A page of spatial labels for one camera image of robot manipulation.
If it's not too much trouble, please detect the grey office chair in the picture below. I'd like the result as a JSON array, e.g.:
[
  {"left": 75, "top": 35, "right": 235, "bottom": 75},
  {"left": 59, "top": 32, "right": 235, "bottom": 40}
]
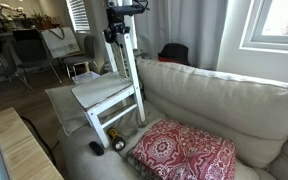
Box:
[{"left": 63, "top": 35, "right": 99, "bottom": 78}]

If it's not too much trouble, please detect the red patterned cushion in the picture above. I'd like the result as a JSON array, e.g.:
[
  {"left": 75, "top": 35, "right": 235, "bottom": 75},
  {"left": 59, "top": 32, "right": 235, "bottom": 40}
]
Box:
[{"left": 131, "top": 118, "right": 237, "bottom": 180}]

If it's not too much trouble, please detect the beige throw pillow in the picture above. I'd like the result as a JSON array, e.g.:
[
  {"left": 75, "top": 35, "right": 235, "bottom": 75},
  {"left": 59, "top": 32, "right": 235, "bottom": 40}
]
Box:
[{"left": 44, "top": 84, "right": 97, "bottom": 137}]

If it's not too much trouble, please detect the yellow black flashlight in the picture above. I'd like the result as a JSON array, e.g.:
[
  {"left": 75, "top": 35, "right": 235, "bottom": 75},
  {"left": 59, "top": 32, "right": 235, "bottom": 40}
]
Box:
[{"left": 107, "top": 127, "right": 126, "bottom": 152}]

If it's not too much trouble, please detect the light wooden table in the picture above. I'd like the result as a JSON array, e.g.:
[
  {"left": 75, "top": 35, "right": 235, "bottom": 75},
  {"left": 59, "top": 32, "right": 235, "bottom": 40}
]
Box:
[{"left": 0, "top": 106, "right": 65, "bottom": 180}]

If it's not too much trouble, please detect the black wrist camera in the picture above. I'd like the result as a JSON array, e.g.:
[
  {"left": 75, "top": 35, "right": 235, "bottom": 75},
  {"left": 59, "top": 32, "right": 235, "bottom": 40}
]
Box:
[{"left": 106, "top": 5, "right": 148, "bottom": 18}]

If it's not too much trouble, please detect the clear plastic storage bin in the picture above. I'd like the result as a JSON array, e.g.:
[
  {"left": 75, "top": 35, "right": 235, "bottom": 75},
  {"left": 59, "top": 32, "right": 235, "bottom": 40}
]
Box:
[{"left": 71, "top": 71, "right": 103, "bottom": 85}]

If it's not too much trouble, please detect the potted plant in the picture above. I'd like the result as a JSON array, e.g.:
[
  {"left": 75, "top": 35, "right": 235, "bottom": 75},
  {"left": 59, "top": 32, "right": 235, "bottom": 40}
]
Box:
[{"left": 30, "top": 11, "right": 62, "bottom": 30}]

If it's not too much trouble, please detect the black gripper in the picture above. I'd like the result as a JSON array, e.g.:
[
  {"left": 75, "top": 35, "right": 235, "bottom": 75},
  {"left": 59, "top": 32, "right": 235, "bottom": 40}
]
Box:
[{"left": 103, "top": 15, "right": 131, "bottom": 44}]

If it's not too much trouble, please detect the beige fabric sofa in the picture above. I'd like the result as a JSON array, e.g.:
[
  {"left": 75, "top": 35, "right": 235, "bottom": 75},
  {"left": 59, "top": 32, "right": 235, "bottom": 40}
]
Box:
[{"left": 57, "top": 58, "right": 288, "bottom": 180}]

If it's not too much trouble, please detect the white wooden child chair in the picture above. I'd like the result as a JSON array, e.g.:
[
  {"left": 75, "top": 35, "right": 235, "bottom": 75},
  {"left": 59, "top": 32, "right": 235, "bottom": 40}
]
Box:
[{"left": 71, "top": 28, "right": 147, "bottom": 149}]

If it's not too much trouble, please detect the black floor cable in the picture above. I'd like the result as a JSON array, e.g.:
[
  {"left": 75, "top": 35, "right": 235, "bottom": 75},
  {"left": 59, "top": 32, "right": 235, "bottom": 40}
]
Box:
[{"left": 19, "top": 115, "right": 57, "bottom": 166}]

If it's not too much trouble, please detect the white framed window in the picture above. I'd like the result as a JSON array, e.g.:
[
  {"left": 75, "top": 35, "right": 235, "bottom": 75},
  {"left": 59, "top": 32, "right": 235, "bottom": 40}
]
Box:
[{"left": 239, "top": 0, "right": 288, "bottom": 53}]

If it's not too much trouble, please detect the grey white patterned blanket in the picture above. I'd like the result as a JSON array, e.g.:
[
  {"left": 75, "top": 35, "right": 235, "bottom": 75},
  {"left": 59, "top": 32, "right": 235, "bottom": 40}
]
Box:
[{"left": 99, "top": 48, "right": 152, "bottom": 76}]

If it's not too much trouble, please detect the white tote bag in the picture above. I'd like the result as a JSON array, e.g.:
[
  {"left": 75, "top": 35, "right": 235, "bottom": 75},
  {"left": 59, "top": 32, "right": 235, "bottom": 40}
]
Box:
[{"left": 40, "top": 26, "right": 82, "bottom": 60}]

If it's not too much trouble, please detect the white window blind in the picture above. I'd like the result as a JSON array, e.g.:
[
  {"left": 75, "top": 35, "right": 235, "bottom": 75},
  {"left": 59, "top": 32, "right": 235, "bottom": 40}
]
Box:
[{"left": 65, "top": 0, "right": 91, "bottom": 33}]

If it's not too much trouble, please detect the black remote control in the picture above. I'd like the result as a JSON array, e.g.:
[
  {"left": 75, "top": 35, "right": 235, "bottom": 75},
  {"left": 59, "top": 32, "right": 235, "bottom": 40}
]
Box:
[{"left": 88, "top": 140, "right": 105, "bottom": 157}]

